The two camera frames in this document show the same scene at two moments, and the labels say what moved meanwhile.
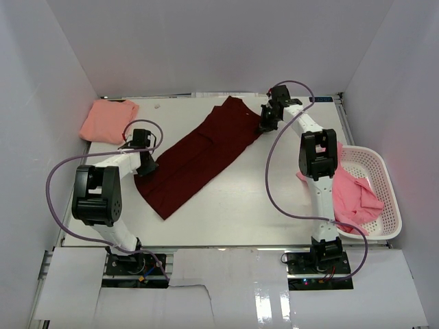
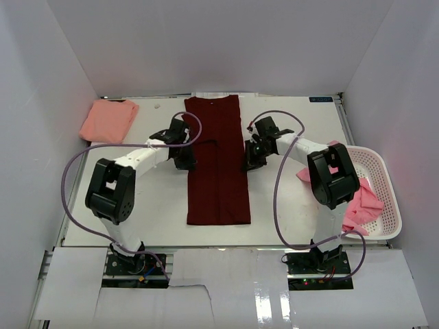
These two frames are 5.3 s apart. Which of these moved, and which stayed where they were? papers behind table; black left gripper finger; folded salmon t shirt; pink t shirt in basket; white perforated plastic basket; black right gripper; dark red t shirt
Moved: black right gripper; black left gripper finger; dark red t shirt
Stayed: white perforated plastic basket; pink t shirt in basket; folded salmon t shirt; papers behind table
